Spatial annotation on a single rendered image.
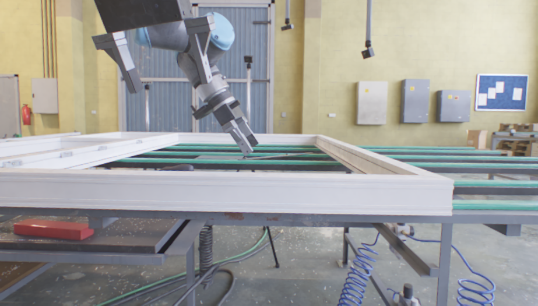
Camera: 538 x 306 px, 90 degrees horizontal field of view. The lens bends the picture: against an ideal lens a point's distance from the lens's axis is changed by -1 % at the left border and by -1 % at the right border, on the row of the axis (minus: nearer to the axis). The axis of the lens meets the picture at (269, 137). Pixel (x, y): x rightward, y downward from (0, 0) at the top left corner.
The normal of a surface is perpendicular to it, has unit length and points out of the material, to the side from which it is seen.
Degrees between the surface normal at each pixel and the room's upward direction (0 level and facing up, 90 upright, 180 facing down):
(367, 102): 90
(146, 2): 114
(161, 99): 90
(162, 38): 136
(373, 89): 90
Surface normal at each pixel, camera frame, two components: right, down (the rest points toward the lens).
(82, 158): 1.00, 0.01
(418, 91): -0.01, 0.07
